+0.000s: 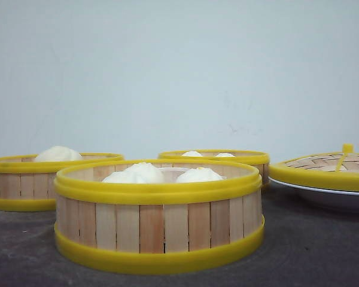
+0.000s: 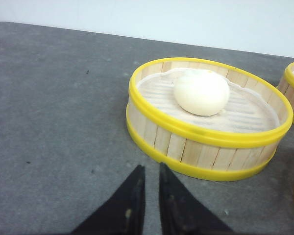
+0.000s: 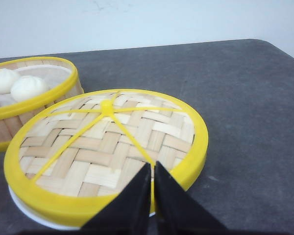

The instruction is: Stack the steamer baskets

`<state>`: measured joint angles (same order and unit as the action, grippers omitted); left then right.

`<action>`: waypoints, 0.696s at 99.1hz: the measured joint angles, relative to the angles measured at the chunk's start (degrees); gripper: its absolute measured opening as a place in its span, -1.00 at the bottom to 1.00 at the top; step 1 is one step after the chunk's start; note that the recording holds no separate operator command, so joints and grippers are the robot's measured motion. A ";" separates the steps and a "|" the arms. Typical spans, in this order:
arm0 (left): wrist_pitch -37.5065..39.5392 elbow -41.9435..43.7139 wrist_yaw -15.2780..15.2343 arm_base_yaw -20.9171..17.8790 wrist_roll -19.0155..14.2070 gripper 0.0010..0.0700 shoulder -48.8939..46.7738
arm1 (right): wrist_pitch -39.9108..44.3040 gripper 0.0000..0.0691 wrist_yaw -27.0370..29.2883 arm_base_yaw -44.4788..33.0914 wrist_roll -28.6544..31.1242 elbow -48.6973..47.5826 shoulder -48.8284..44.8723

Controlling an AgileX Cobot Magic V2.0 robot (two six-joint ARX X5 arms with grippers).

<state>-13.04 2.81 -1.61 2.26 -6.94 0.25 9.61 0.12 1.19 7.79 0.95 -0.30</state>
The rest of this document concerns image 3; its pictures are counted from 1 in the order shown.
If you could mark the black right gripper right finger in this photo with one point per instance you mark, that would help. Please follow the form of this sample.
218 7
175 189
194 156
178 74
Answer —
179 214

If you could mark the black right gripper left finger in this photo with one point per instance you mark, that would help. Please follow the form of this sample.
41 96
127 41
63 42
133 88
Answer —
128 213

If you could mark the yellow woven bamboo steamer lid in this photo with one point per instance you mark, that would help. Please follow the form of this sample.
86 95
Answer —
73 158

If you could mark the bamboo steamer basket with buns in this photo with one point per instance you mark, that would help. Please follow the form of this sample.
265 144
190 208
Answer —
14 116

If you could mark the white steamer liner cloth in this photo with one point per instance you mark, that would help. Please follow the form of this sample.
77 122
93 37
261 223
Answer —
53 75

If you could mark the white steamed bun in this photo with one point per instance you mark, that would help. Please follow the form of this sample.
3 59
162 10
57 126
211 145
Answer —
28 87
7 79

